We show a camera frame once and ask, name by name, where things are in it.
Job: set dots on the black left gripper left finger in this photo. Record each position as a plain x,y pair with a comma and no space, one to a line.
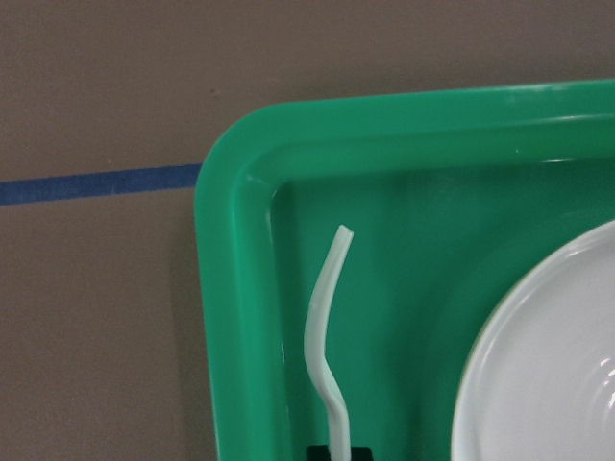
318,453

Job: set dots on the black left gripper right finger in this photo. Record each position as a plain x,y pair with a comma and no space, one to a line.
361,454

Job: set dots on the pale translucent plastic fork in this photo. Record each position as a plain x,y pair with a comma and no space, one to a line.
315,343

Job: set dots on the white round plate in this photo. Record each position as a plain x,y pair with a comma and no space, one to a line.
539,382

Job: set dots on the green plastic tray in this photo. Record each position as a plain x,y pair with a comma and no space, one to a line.
452,197

